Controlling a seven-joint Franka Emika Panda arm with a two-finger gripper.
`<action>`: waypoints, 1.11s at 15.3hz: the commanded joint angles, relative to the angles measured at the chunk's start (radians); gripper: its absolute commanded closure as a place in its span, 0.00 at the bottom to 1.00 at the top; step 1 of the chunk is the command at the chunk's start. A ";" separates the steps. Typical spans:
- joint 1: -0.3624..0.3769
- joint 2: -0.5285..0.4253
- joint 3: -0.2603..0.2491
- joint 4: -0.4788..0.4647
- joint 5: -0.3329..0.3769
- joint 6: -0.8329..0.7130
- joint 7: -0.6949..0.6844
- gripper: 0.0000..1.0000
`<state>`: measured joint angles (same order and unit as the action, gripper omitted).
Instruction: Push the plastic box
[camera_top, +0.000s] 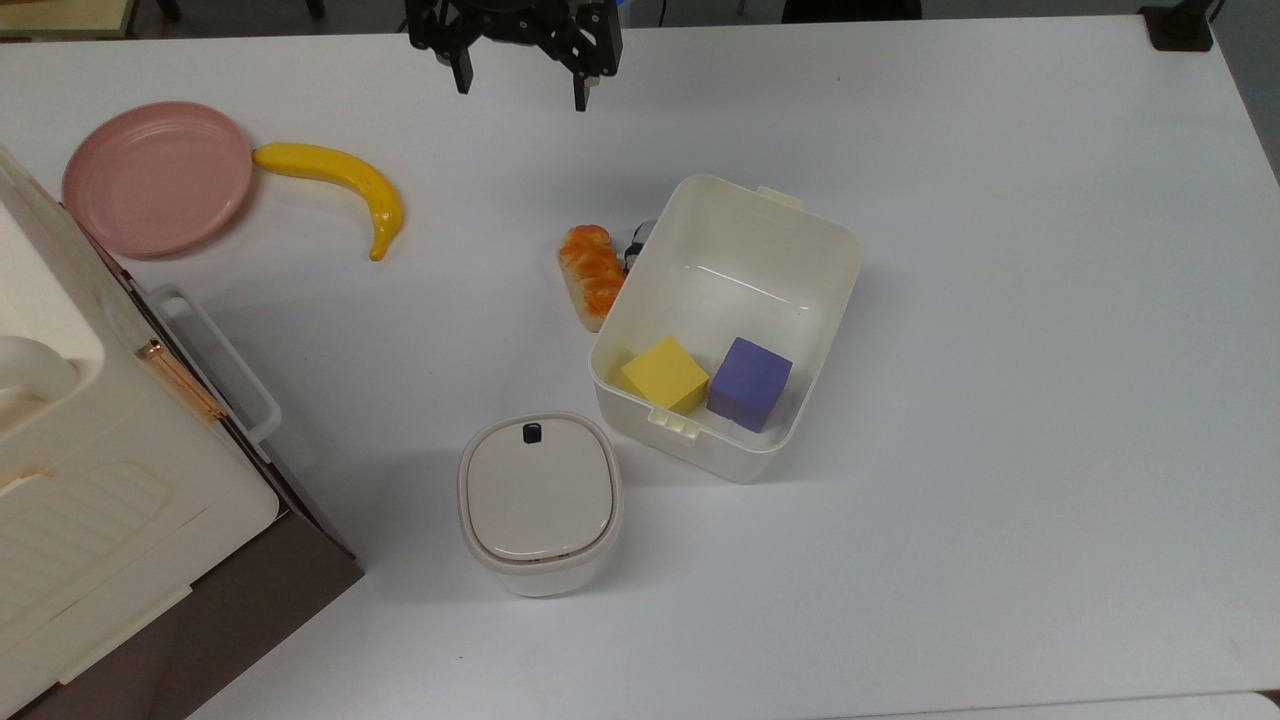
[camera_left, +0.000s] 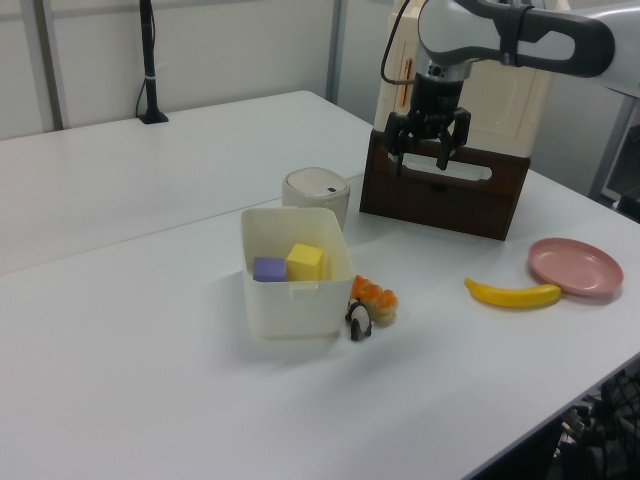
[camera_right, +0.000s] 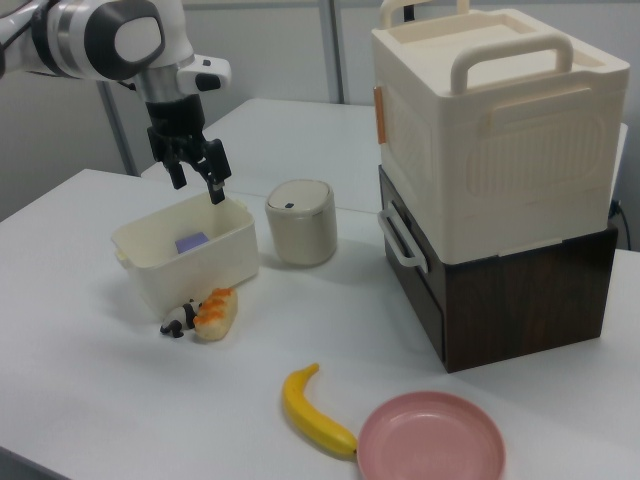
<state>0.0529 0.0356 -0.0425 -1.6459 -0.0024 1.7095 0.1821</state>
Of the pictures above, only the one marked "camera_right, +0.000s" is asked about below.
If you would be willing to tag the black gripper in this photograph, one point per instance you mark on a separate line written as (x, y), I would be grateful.
(175, 120)

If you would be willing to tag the white plastic box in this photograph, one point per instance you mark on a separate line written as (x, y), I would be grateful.
(200, 270)

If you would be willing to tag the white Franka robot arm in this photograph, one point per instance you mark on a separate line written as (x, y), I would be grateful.
(75, 35)

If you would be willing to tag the purple block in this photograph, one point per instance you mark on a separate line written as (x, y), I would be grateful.
(192, 243)

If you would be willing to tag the beige round lidded bin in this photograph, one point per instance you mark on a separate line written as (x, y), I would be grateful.
(300, 230)

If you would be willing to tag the toy bread with orange topping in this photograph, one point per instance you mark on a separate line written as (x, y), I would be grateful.
(216, 316)

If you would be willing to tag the small panda figurine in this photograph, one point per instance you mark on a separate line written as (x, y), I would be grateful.
(178, 320)

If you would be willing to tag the yellow banana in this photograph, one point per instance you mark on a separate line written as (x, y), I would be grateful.
(310, 420)

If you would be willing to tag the pink plate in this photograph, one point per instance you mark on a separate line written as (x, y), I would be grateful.
(430, 440)

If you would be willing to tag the dark wooden drawer cabinet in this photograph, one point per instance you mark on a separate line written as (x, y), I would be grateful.
(525, 310)

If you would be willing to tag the grey partition post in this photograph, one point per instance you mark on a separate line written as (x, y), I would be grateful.
(120, 135)
(332, 50)

